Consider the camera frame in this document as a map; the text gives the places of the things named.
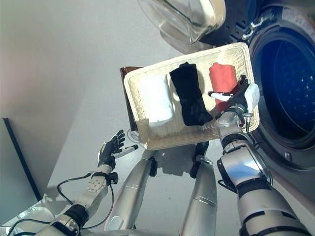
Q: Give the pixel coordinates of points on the red cloth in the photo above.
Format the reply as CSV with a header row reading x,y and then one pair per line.
x,y
222,76

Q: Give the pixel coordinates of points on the round glass washer door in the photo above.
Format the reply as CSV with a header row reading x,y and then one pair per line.
x,y
187,19

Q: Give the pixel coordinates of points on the grey front-load washing machine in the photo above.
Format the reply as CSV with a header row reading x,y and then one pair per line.
x,y
283,157

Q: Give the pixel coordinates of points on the grey partition with black edge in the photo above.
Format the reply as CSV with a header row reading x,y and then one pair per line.
x,y
17,159

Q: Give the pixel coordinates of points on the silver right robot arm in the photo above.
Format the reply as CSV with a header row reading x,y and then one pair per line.
x,y
246,167

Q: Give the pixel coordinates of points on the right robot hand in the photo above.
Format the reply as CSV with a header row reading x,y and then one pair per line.
x,y
251,94

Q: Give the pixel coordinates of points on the silver right robot leg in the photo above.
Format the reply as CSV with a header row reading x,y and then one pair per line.
x,y
201,201

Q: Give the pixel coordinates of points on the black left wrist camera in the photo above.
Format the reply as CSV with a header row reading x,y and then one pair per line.
x,y
114,178

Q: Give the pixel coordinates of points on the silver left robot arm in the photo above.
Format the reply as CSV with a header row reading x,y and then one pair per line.
x,y
94,186

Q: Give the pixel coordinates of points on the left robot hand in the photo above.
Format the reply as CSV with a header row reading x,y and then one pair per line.
x,y
109,152

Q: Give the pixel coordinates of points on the black cloth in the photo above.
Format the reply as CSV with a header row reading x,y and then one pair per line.
x,y
189,96

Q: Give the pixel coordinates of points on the silver robot torso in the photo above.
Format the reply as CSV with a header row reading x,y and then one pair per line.
x,y
152,233

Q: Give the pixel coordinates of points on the white cloth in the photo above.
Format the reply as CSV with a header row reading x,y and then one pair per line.
x,y
156,100

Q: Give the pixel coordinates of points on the brown wooden stool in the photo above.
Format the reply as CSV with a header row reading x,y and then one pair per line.
x,y
128,71

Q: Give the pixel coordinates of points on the white wicker basket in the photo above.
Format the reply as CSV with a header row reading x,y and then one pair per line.
x,y
172,137

